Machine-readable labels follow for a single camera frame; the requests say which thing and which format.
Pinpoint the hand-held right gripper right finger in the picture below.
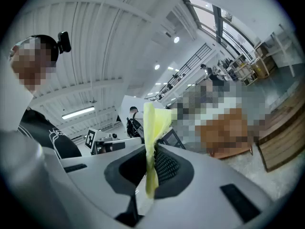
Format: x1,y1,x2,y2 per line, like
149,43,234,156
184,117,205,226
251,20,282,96
140,144,275,229

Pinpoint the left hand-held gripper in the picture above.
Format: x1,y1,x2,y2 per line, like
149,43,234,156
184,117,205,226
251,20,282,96
84,128,127,156

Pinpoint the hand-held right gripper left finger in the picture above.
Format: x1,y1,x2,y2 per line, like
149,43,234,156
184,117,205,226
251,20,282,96
61,143,148,229

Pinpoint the yellow cloth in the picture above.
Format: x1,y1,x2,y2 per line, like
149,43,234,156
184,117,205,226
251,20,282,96
142,103,178,199

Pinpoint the wooden vanity cabinet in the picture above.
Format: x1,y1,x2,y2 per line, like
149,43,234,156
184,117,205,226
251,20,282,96
195,107,254,159

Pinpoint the fluorescent ceiling light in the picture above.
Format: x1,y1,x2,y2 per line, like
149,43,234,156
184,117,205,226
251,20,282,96
61,106,95,120

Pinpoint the person's black t-shirt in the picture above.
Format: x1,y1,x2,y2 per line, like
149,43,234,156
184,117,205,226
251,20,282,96
18,107,83,159

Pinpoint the white board panel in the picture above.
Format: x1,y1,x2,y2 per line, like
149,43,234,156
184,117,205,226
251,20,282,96
118,94,165,138

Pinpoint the person's head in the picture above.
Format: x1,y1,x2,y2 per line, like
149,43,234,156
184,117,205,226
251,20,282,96
9,34,60,93

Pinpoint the wooden slatted panel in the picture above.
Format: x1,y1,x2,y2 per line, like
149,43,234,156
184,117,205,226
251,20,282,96
256,80,305,173

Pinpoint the black metal railing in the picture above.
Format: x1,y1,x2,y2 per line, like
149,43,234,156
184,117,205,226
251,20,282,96
145,43,213,102

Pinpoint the wooden shelf rack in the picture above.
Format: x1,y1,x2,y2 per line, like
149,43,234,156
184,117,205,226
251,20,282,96
230,53,258,86

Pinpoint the cardboard box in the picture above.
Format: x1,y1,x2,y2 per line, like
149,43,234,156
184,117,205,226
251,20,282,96
250,56,277,79

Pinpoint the white shelf unit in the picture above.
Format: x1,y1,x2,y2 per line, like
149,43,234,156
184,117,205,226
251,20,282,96
269,24,299,77

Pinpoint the black metal frame cart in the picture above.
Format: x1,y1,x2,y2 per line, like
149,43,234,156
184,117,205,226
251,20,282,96
159,126,186,150

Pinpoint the black head-worn camera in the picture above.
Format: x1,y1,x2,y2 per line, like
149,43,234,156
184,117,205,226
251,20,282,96
57,31,72,54

